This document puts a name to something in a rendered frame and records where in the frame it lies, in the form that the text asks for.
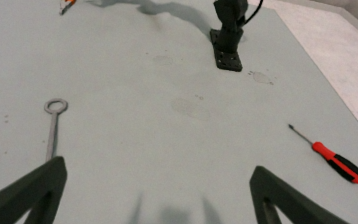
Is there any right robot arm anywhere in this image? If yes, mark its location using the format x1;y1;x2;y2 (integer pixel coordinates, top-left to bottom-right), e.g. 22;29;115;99
210;0;249;72

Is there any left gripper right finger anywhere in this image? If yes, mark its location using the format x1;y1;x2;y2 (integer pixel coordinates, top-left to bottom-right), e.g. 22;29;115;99
249;165;350;224

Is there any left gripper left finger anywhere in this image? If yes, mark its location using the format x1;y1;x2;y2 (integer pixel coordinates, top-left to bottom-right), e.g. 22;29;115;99
0;156;68;224

